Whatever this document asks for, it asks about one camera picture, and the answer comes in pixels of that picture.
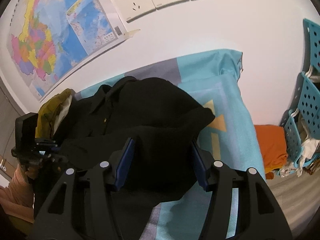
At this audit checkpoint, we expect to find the teal plastic basket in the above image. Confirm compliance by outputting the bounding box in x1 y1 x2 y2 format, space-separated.
303 18 320 73
290 72 320 139
281 109 319 168

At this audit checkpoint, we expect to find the bottom teal plastic basket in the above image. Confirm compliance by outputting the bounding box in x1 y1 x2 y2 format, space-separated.
281 109 319 168

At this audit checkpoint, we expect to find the person's left hand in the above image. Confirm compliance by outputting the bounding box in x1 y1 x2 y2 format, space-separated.
13 164 32 187

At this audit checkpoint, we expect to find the grey room door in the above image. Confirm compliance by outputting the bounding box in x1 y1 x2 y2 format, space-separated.
1 80 24 180

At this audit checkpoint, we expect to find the orange folded cloth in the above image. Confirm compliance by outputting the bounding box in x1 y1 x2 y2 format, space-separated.
254 125 288 180

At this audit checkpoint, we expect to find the colourful wall map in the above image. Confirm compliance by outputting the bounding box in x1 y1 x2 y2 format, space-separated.
7 0 133 100

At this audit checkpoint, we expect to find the black large garment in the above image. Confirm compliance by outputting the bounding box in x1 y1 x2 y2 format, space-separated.
32 76 217 240

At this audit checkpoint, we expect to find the left white wall socket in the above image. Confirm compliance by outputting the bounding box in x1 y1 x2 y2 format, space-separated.
114 0 156 23

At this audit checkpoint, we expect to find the top teal plastic basket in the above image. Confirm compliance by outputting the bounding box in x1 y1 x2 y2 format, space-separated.
303 18 320 73

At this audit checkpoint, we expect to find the middle teal plastic basket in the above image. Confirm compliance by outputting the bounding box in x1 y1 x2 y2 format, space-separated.
290 72 320 139

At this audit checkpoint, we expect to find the mustard yellow jacket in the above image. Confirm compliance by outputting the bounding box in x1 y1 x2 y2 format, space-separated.
35 88 74 140

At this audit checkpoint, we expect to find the teal grey patterned bedsheet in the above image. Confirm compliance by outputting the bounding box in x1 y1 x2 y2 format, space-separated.
72 48 267 240

